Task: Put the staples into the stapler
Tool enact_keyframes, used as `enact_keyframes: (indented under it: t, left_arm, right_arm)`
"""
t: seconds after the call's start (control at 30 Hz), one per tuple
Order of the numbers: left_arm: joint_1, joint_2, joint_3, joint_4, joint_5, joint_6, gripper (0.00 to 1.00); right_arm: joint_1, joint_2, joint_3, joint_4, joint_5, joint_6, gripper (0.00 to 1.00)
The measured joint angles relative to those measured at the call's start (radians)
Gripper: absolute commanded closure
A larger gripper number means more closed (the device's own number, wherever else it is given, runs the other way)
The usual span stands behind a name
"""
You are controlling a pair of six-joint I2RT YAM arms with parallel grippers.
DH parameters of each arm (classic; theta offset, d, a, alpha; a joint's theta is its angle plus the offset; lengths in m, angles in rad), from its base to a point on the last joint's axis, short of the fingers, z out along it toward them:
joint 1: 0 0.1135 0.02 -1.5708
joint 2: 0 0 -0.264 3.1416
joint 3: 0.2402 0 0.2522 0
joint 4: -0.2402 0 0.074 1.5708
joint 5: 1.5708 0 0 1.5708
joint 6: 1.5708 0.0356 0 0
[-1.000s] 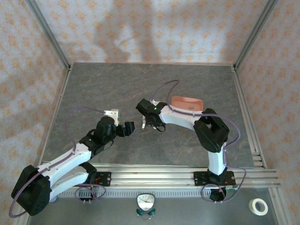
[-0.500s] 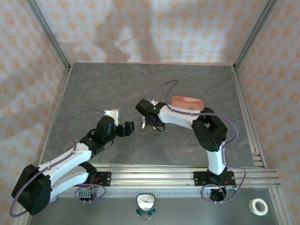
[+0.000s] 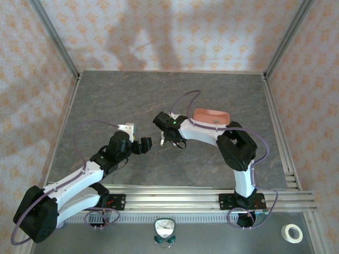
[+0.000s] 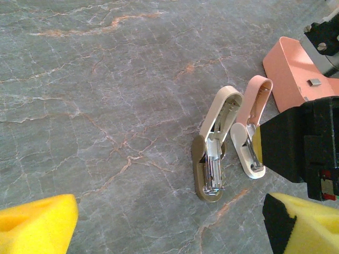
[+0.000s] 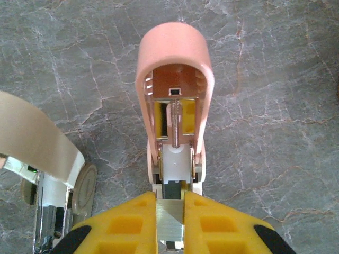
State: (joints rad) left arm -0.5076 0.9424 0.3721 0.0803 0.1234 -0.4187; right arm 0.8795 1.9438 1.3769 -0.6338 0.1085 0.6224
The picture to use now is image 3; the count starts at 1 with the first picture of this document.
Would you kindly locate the small green-based timer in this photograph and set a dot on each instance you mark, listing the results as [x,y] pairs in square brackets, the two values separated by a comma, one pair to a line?
[164,228]

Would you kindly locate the white masking tape roll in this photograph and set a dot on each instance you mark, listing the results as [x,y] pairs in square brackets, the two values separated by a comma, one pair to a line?
[284,232]

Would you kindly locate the green circuit board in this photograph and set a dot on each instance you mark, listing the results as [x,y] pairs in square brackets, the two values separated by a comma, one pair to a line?
[262,212]

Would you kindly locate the salmon pink plastic tray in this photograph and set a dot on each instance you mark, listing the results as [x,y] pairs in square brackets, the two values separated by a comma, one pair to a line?
[206,116]

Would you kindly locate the aluminium frame post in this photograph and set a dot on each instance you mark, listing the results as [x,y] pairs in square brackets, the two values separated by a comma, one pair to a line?
[55,37]
[288,37]

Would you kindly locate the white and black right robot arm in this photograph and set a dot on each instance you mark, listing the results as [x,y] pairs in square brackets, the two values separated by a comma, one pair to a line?
[201,132]

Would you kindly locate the aluminium table edge rail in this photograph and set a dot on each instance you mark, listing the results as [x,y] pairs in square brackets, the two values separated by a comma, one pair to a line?
[69,105]
[172,71]
[274,105]

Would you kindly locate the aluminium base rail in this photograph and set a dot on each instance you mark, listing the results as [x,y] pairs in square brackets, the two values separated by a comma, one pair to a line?
[172,199]

